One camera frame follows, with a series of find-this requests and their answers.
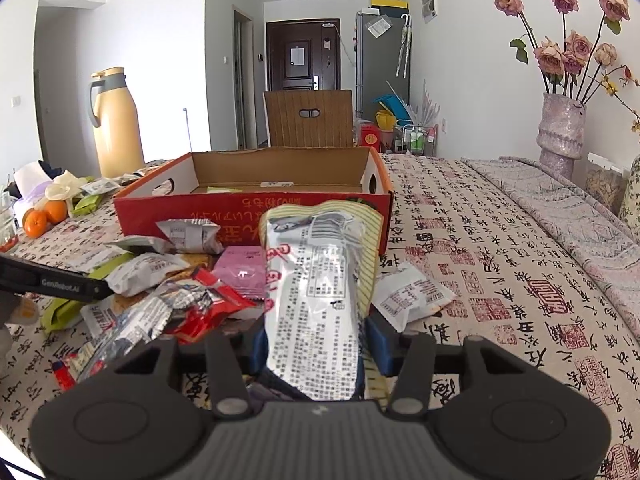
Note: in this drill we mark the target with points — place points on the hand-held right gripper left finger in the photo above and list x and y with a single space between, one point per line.
260 352

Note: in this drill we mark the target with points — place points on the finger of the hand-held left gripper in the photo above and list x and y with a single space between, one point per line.
55 282

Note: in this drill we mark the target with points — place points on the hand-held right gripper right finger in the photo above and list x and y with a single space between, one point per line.
382 347

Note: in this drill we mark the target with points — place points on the white labelled snack packet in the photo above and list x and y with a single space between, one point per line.
405 296

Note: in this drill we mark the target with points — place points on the silver yellow-striped snack packet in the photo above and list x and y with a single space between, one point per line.
310 285

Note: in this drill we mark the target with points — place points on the white crisp-print snack packet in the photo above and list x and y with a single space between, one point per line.
145 272

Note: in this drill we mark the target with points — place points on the red cardboard box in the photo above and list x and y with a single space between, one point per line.
200 210

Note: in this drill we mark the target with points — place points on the person's left hand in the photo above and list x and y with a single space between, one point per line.
25 312

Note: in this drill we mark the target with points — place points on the long green snack packet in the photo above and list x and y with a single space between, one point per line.
60 312

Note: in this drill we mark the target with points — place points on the orange fruit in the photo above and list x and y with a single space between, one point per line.
35 223
56 211

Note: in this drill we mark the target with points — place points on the red snack packet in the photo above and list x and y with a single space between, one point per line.
212 307

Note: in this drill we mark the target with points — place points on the clear drinking glass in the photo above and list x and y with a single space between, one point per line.
7 222

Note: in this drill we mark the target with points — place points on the matte pink snack packet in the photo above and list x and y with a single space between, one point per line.
240 272

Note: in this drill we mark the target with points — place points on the grey flat snack packet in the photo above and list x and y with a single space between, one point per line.
135 245

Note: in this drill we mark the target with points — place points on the crumpled silver snack packet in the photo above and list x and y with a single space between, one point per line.
130 332

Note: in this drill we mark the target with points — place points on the cream crumpled plastic bag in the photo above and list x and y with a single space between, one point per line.
64 185

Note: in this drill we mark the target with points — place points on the small white snack packet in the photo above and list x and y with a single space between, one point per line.
100 186

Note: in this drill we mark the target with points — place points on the white tissue paper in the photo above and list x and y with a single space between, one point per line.
30 176

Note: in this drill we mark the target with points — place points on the silver printed snack packet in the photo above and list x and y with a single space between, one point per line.
192 236

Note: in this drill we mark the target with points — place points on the yellow thermos jug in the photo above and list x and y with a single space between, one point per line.
117 130

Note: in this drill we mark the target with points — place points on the thin metal pole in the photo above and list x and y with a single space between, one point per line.
186 130

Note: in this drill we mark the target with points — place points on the small red gift box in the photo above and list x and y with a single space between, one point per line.
372 137

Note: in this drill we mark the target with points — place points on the yellow bag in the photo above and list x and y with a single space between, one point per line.
386 120

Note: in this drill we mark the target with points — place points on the brown cardboard panel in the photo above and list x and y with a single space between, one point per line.
290 125

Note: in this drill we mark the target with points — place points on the grey patterned cloth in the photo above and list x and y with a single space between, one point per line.
575 220

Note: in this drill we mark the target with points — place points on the blue plastic bin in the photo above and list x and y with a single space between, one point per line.
395 105

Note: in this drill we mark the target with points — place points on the white dried grass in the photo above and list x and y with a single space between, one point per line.
426 105

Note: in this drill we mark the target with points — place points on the pink glitter vase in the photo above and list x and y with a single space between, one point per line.
560 135

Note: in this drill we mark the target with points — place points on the clear storage jar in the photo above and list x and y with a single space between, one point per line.
605 182

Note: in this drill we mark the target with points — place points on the grey refrigerator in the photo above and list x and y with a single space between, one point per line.
380 70

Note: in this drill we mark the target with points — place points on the dark brown door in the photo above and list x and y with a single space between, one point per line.
300 75

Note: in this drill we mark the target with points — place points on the folded white umbrella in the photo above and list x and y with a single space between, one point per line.
405 45

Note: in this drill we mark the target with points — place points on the dried pink rose bouquet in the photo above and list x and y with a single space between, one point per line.
550 57

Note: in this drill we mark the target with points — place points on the yellow and black box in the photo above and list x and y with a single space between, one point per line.
390 5

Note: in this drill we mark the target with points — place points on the wall light switch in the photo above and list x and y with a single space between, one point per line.
16 101

